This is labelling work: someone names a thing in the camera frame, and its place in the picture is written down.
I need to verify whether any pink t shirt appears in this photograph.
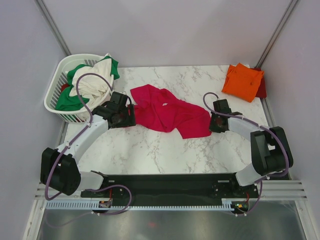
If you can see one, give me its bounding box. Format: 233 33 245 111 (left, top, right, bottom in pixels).
130 84 211 139

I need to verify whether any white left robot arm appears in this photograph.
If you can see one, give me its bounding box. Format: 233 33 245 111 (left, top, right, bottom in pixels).
40 91 136 199

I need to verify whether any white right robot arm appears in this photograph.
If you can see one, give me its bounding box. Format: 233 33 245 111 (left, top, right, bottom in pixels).
209 99 294 197

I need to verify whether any white t shirt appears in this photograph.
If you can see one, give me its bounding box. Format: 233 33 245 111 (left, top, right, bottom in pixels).
67 54 118 108

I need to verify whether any folded orange t shirt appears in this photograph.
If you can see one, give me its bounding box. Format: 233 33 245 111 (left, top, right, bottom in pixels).
221 63 251 103

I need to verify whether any folded dark red t shirt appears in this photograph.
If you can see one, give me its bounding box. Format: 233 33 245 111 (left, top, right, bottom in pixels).
248 68 267 102

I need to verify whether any green t shirt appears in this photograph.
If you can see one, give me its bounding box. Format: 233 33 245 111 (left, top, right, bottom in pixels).
55 59 120 111

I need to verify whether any dark red t shirt in basket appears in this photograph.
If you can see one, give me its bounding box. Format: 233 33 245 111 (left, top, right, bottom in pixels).
60 83 71 95

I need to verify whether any white plastic laundry basket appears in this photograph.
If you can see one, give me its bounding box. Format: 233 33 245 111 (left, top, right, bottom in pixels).
44 54 115 123

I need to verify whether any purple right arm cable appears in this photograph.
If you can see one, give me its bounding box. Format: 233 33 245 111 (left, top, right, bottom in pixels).
202 92 291 218

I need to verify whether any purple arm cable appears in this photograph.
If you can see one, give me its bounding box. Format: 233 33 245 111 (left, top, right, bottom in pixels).
202 92 291 218
44 72 133 227

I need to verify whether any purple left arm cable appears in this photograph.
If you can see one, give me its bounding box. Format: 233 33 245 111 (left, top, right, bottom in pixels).
44 72 133 227

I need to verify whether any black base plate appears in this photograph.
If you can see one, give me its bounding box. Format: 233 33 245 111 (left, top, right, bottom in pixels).
81 173 258 207

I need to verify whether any white slotted cable duct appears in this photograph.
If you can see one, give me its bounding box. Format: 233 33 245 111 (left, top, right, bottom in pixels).
45 199 249 211

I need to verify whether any aluminium frame rail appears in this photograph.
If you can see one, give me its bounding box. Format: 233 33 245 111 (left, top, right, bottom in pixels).
34 180 307 201

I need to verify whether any right corner metal post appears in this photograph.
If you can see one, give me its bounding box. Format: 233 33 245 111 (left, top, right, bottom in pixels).
255 0 300 68

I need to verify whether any corner metal post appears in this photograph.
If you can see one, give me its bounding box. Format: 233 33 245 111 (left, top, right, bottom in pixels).
34 0 72 56
255 0 300 68

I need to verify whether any left corner metal post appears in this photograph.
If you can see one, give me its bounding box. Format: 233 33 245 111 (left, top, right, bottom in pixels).
34 0 72 56

